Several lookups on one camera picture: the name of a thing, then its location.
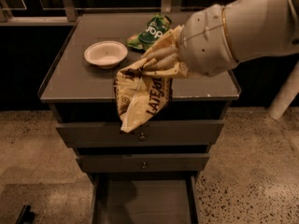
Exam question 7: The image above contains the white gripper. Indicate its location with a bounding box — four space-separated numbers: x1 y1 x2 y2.
142 5 239 77

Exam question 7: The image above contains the brown chip bag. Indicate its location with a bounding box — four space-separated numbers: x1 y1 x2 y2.
114 25 190 133

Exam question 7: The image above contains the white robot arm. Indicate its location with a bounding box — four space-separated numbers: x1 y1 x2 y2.
144 0 299 77

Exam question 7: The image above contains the green chip bag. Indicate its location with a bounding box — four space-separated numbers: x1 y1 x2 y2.
127 13 172 50

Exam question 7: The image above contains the grey top drawer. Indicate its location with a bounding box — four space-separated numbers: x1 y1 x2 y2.
56 119 224 148

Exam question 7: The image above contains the grey drawer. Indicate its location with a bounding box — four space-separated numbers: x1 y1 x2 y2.
89 172 200 224
56 119 224 148
76 153 209 173

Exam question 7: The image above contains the grey middle drawer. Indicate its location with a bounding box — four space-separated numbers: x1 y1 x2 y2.
76 153 209 173

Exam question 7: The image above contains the grey drawer cabinet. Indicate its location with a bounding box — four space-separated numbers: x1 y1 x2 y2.
37 10 242 224

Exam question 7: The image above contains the grey bottom drawer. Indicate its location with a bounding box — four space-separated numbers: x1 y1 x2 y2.
89 172 200 224

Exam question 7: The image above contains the white paper bowl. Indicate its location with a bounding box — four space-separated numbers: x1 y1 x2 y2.
84 41 128 69

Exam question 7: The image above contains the white table leg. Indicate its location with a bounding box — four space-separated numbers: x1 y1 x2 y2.
268 62 299 119

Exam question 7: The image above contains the black object on floor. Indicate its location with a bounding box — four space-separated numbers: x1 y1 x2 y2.
15 205 36 224

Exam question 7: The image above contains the metal railing frame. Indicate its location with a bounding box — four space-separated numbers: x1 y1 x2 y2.
0 0 299 27

